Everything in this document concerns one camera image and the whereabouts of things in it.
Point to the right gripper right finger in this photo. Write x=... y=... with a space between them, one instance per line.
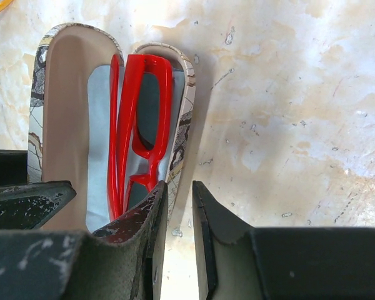
x=238 y=261

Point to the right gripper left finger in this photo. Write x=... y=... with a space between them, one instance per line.
x=121 y=260

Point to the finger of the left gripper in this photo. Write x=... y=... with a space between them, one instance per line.
x=30 y=206

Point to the map print glasses case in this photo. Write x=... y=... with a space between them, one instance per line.
x=58 y=137

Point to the light blue cloth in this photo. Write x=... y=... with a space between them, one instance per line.
x=98 y=97

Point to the red sunglasses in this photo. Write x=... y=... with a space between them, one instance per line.
x=132 y=159

